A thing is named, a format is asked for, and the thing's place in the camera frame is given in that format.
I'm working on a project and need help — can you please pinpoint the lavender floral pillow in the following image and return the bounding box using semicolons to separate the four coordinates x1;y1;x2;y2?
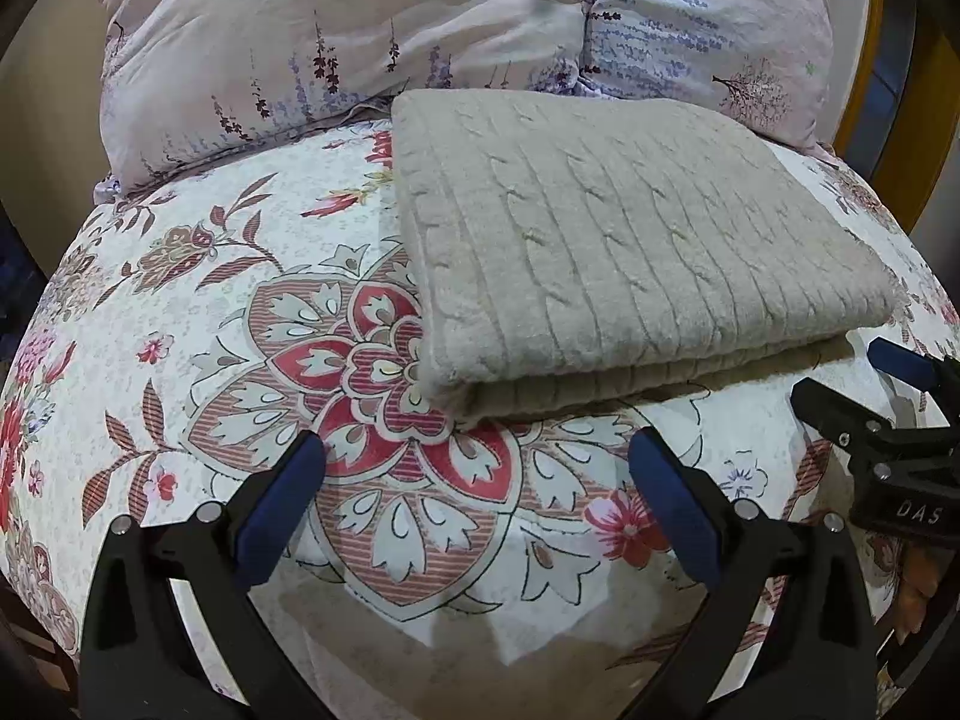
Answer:
94;0;852;203

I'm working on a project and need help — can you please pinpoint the person's right hand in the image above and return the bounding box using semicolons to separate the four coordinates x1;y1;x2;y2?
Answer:
892;540;947;635

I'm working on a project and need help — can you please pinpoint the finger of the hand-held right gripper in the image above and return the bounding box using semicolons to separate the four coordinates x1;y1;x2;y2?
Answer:
791;377;901;458
868;337;960;422

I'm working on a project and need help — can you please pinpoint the beige cable-knit sweater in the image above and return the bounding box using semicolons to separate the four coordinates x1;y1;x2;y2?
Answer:
390;88;905;425

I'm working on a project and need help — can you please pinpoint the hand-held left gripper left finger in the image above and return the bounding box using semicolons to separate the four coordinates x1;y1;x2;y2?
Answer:
79;429;331;720

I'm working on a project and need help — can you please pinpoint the floral bed quilt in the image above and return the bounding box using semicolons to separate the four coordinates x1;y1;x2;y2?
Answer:
0;120;960;720

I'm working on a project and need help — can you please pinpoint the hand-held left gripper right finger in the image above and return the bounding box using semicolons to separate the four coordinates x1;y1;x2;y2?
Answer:
626;426;878;720

